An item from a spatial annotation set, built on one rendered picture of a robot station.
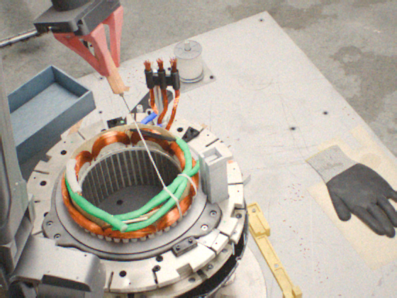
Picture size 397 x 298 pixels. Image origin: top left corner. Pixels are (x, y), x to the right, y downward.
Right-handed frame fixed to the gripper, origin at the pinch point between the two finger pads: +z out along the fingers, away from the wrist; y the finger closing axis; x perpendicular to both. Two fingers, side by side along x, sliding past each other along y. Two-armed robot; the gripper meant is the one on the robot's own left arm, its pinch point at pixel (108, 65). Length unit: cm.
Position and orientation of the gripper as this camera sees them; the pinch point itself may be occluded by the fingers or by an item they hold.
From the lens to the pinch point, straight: 94.4
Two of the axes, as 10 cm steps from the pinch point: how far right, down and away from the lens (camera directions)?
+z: 3.3, 7.8, 5.3
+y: 5.0, -6.2, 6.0
